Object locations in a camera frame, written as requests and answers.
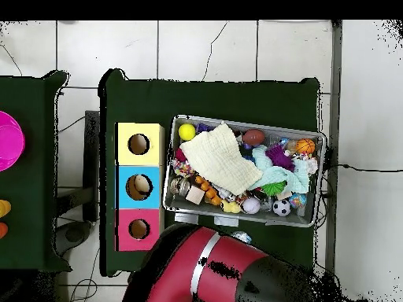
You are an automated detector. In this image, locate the clear plastic packet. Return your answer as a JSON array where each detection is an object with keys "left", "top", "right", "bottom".
[{"left": 231, "top": 230, "right": 253, "bottom": 245}]

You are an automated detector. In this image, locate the clear mesh bin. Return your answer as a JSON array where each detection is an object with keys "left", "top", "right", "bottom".
[{"left": 161, "top": 114, "right": 328, "bottom": 228}]

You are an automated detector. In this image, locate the cream yellow cloth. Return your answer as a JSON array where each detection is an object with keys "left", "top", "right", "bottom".
[{"left": 179, "top": 122, "right": 264, "bottom": 197}]

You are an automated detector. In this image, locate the small wooden block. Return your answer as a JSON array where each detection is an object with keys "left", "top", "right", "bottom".
[{"left": 185, "top": 186, "right": 205, "bottom": 205}]

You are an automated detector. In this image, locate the yellow ball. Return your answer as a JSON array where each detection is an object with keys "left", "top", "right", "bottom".
[{"left": 178, "top": 123, "right": 197, "bottom": 142}]

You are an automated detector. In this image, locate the brown toy football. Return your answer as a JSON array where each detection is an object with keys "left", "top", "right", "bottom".
[{"left": 242, "top": 128, "right": 266, "bottom": 146}]

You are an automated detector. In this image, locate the white ball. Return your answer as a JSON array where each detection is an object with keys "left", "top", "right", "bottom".
[{"left": 242, "top": 197, "right": 262, "bottom": 215}]

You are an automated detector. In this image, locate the green spiky ball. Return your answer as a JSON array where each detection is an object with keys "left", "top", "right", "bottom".
[{"left": 262, "top": 181, "right": 288, "bottom": 197}]

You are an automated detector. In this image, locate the purple spiky toy with eyes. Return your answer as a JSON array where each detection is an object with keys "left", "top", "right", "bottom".
[{"left": 264, "top": 143, "right": 296, "bottom": 171}]

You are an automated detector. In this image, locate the small soccer ball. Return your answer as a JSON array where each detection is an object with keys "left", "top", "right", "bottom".
[{"left": 272, "top": 197, "right": 292, "bottom": 218}]

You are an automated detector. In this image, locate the mint green cloth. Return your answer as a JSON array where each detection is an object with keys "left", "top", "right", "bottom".
[{"left": 251, "top": 145, "right": 320, "bottom": 196}]

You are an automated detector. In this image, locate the orange toy basketball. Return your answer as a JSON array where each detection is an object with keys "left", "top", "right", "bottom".
[{"left": 296, "top": 138, "right": 316, "bottom": 156}]

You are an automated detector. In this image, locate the dark green side table cloth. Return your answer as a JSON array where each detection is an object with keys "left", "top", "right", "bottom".
[{"left": 0, "top": 70, "right": 72, "bottom": 274}]

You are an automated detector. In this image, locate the magenta plate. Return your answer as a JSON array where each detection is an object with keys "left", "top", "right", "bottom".
[{"left": 0, "top": 110, "right": 26, "bottom": 172}]

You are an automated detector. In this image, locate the black cable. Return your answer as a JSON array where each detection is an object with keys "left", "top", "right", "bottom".
[{"left": 324, "top": 163, "right": 403, "bottom": 174}]

